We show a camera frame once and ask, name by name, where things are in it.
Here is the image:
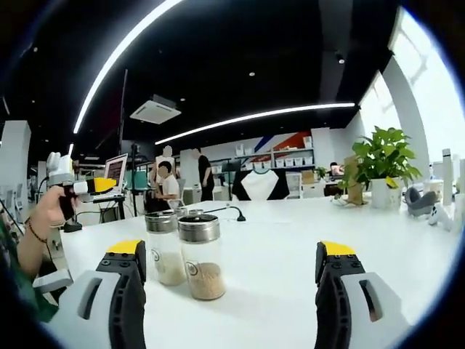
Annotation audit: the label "grey office chair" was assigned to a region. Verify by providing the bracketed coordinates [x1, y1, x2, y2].
[31, 268, 76, 297]

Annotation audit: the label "tall seasoning bottle pale powder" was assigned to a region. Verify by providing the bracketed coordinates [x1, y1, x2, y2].
[145, 212, 187, 287]

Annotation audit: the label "black tripod stand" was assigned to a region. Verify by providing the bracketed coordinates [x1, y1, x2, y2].
[117, 68, 143, 220]

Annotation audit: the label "green potted plant white pot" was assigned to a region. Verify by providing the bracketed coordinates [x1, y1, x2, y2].
[335, 126, 423, 209]

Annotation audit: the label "open laptop dark screen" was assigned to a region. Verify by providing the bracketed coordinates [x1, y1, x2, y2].
[92, 153, 129, 199]

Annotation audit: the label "ceiling air conditioner cassette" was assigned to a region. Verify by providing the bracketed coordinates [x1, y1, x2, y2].
[129, 94, 182, 126]

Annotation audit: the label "white round tub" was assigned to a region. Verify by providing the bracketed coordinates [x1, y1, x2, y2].
[424, 179, 442, 199]

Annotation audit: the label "person's left hand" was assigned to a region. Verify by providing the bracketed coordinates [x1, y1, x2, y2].
[30, 187, 80, 229]

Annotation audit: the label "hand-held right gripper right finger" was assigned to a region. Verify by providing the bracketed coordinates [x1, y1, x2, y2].
[314, 240, 413, 349]

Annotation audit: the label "tall white thermos bottle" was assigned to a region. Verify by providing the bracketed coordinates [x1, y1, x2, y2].
[440, 148, 453, 205]

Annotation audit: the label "grey headset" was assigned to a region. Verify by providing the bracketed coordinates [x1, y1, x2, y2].
[404, 185, 441, 219]

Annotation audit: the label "tall seasoning bottle brown granules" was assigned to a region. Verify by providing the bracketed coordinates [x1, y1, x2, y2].
[177, 214, 227, 302]

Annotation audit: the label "teal partition panel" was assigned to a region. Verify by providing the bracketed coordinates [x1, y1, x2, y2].
[124, 168, 152, 190]

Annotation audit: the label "wall shelf with white bins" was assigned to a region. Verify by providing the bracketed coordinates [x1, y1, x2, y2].
[210, 135, 315, 172]

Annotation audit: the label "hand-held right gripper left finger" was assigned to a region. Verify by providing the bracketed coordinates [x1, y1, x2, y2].
[45, 238, 148, 349]

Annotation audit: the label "narrow window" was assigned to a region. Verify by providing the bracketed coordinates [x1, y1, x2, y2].
[359, 71, 403, 143]

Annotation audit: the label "dark beaded bracelet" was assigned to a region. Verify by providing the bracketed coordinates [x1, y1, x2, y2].
[24, 217, 49, 244]

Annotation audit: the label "wide window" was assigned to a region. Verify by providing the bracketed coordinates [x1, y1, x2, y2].
[388, 7, 461, 165]

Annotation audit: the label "white standing desk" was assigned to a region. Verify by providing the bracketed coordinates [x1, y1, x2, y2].
[92, 192, 127, 223]

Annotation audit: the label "long curved ceiling light strip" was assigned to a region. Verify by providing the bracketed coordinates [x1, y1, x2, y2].
[73, 0, 183, 135]

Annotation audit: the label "black table cable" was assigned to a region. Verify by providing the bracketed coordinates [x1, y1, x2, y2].
[203, 204, 248, 223]

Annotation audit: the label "long straight ceiling light strip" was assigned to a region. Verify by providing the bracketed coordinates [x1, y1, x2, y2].
[154, 102, 357, 146]

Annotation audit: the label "white drawer unit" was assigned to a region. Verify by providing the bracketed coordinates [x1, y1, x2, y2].
[286, 172, 303, 199]

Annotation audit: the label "white handheld controller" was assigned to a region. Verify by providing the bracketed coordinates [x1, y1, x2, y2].
[427, 203, 456, 232]

